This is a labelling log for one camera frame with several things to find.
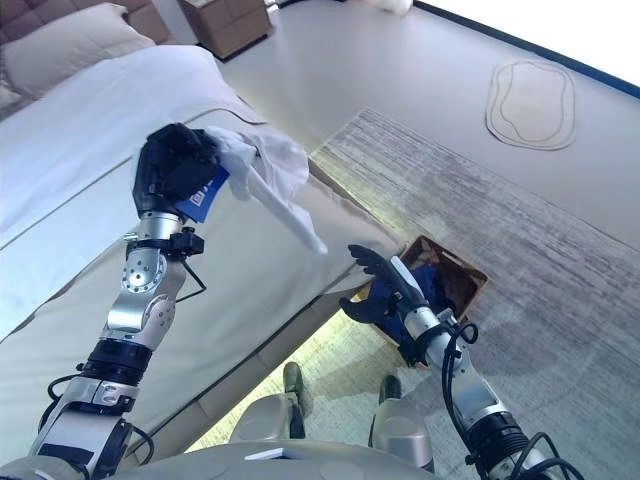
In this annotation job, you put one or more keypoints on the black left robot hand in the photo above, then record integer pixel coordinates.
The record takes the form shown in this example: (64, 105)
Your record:
(170, 170)

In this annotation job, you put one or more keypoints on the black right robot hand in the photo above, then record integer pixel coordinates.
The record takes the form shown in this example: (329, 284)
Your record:
(395, 290)

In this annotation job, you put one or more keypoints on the dark navy garment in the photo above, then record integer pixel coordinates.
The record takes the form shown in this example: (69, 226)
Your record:
(432, 282)

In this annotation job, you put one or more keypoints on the white garment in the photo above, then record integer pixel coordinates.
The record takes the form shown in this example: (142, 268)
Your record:
(280, 160)

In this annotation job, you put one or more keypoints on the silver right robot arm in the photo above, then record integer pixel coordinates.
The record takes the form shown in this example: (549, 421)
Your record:
(470, 390)

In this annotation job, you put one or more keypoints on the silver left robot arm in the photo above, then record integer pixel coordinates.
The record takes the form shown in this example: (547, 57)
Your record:
(135, 310)

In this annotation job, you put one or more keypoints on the dark bed base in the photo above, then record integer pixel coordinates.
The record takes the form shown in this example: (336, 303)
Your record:
(280, 340)

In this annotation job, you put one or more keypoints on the large bed grey cover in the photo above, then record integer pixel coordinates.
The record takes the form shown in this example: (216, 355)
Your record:
(240, 280)

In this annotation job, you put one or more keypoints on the dark left robot foot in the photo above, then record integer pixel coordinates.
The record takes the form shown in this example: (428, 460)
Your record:
(293, 380)

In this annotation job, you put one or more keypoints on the large grey streaked rug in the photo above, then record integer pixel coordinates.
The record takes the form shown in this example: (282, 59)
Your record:
(525, 250)

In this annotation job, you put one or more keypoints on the brown wooden nightstand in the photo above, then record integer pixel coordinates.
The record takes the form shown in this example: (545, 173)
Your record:
(225, 25)

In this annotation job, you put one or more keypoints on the plain grey pillow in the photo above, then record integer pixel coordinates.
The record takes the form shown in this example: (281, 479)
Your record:
(65, 55)

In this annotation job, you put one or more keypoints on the silver left robot leg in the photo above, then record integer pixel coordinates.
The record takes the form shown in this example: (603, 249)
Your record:
(265, 420)

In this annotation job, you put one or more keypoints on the grey robot torso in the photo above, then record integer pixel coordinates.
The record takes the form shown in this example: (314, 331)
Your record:
(300, 467)

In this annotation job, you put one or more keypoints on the white blue torso label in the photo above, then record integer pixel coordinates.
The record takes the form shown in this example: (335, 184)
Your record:
(270, 454)

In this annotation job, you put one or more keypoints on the small oval beige rug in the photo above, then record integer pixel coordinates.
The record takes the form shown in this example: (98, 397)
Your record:
(530, 105)

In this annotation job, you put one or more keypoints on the white sheer curtain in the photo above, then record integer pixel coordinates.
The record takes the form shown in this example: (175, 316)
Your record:
(392, 6)

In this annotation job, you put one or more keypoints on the black baseboard strip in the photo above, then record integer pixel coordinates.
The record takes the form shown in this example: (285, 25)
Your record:
(550, 56)

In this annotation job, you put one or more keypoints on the bright window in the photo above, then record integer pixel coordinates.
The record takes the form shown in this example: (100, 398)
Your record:
(575, 25)

